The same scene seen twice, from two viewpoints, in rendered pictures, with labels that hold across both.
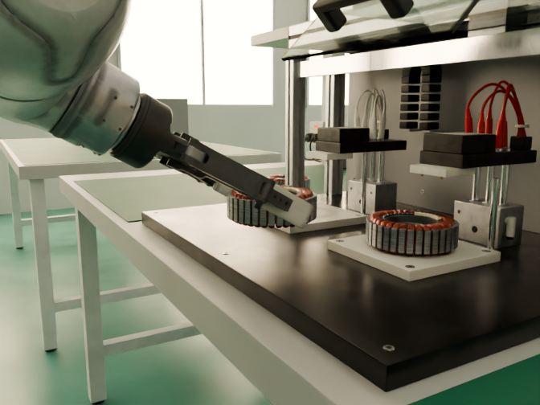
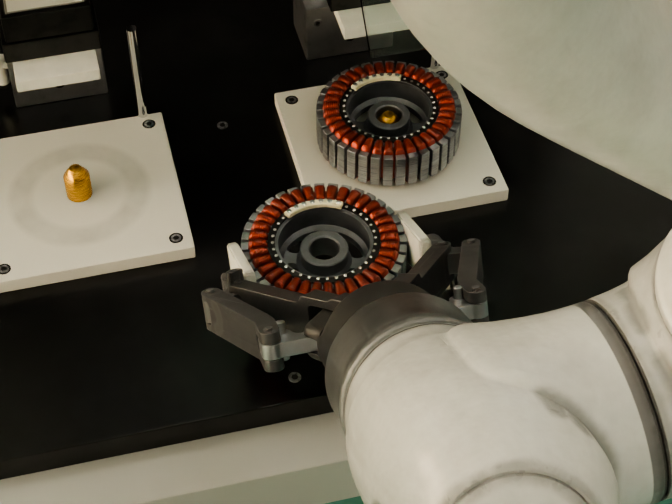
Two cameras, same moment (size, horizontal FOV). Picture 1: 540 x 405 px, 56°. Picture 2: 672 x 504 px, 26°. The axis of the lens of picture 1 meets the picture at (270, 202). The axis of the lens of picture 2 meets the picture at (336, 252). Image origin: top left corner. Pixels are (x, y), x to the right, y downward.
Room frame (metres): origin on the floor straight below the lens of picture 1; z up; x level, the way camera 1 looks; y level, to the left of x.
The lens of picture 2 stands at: (0.44, 0.63, 1.57)
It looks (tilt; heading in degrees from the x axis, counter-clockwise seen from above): 48 degrees down; 286
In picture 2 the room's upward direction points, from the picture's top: straight up
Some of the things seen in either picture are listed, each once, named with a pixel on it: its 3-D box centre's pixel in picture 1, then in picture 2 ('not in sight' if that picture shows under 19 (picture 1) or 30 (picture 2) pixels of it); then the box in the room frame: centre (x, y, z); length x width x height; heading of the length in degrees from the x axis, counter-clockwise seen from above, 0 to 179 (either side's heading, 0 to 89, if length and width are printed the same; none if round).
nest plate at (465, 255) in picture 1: (410, 250); (387, 144); (0.62, -0.18, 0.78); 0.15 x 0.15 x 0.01; 30
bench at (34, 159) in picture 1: (118, 209); not in sight; (2.89, 0.88, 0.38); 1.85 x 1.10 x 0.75; 30
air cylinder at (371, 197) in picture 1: (371, 195); (54, 55); (0.90, -0.18, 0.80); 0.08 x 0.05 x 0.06; 30
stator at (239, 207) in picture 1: (272, 205); (324, 255); (0.62, 0.00, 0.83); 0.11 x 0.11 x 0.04
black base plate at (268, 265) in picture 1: (357, 240); (234, 173); (0.73, -0.13, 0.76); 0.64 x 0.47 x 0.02; 30
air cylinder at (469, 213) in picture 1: (487, 221); (342, 10); (0.69, -0.30, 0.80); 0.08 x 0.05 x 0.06; 30
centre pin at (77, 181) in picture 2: not in sight; (77, 180); (0.83, -0.06, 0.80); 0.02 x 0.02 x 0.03
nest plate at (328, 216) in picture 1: (304, 215); (80, 198); (0.83, -0.06, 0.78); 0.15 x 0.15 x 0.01; 30
